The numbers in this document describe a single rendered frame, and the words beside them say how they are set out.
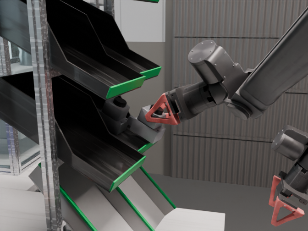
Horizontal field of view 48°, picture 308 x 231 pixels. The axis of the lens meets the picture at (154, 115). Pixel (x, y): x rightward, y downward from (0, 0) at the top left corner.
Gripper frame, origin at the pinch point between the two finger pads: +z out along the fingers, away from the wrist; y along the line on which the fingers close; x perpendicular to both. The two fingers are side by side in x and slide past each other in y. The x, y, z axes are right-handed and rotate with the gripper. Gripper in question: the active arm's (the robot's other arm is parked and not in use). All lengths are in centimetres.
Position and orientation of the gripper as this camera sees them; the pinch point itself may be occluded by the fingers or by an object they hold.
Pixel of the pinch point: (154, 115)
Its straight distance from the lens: 76.2
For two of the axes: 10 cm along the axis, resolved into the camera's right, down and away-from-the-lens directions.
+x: 3.8, 9.3, 0.0
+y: -4.4, 1.8, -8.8
